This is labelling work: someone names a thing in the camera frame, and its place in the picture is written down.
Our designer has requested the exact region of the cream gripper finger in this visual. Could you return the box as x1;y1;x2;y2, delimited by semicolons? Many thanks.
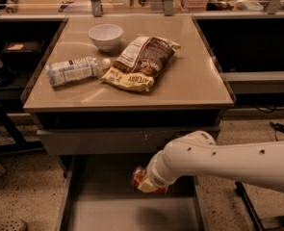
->
138;178;158;193

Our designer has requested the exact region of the red coke can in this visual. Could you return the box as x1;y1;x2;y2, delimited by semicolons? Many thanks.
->
132;167;168;194

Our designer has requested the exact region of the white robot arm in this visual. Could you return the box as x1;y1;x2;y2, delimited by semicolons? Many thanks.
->
138;131;284;193

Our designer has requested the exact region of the closed top drawer front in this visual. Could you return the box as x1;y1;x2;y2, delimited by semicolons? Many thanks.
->
38;126;219;155

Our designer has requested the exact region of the open middle drawer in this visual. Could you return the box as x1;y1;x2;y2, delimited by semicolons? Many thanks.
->
55;154;208;231

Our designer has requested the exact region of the grey drawer cabinet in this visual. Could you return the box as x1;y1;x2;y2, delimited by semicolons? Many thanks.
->
20;14;237;179

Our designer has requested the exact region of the black metal floor bar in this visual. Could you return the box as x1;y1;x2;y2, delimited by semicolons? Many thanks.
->
235;182;284;231

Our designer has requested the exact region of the brown yellow chip bag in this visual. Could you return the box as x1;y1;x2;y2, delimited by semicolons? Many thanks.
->
101;36;181;92

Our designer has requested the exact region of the clear plastic water bottle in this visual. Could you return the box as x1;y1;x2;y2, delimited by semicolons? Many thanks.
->
44;57;111;88

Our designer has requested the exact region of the white perforated shoe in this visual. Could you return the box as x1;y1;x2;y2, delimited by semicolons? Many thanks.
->
0;218;28;231

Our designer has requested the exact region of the white ceramic bowl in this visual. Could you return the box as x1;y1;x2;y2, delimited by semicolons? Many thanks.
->
88;24;123;52

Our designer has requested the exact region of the black box with label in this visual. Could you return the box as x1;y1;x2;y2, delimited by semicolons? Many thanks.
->
2;40;43;69

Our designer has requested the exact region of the black power adapter with cable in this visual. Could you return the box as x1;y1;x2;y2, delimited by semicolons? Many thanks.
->
270;121;284;139

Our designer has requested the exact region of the black table leg frame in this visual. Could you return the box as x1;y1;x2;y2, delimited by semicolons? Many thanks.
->
0;105;43;155

